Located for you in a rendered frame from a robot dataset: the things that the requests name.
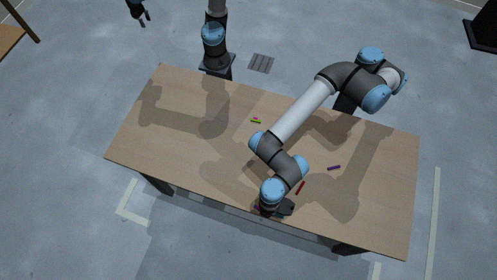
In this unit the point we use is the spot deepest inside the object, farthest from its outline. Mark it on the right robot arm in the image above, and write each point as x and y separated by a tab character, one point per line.
216	56

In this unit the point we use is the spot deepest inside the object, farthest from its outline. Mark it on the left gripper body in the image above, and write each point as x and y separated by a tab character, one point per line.
285	208

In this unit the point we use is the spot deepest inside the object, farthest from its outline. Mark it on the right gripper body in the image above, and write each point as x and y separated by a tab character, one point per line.
136	10

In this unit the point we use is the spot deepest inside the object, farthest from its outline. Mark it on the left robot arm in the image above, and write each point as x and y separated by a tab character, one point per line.
355	81

